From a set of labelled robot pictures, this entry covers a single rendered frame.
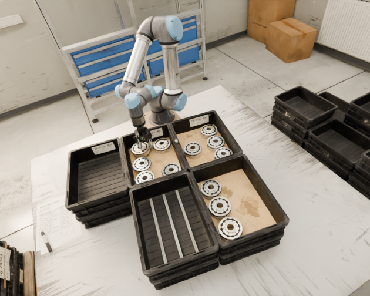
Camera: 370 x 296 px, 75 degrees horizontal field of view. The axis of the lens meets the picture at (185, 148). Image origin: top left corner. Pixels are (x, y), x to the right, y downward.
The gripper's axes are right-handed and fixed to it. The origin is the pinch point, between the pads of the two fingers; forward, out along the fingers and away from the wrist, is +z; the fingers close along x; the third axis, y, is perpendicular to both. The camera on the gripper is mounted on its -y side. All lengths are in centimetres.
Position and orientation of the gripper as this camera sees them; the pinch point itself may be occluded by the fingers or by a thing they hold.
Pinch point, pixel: (145, 146)
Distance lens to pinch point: 143.4
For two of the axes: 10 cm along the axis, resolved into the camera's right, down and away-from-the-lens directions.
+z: 1.0, 7.2, 6.9
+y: 3.0, 6.3, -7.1
